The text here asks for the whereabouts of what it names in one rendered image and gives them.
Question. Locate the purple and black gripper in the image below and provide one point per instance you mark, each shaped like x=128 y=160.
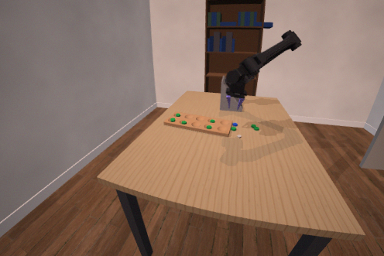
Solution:
x=241 y=99

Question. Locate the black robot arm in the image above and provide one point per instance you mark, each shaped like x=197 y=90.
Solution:
x=249 y=67

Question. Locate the orange tray with round pockets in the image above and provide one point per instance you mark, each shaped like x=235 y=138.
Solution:
x=201 y=122

